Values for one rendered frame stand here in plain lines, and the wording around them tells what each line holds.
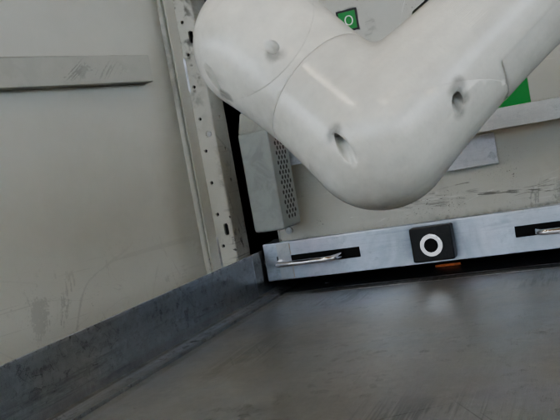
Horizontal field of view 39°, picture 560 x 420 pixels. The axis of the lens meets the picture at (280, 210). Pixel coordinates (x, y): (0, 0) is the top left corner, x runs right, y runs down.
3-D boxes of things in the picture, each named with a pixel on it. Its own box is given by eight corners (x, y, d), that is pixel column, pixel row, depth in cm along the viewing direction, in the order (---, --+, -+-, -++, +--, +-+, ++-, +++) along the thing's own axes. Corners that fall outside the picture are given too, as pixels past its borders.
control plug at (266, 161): (285, 229, 111) (263, 107, 110) (254, 233, 112) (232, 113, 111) (303, 222, 118) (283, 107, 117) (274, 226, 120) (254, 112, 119)
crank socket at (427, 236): (454, 259, 109) (448, 224, 109) (412, 264, 112) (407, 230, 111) (457, 256, 112) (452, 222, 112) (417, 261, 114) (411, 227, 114)
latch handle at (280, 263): (337, 261, 115) (336, 255, 115) (269, 268, 119) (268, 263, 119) (347, 254, 119) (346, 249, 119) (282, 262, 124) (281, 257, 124)
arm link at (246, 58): (230, -80, 59) (141, 34, 61) (344, 1, 54) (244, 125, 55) (300, 3, 72) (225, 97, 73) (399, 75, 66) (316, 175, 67)
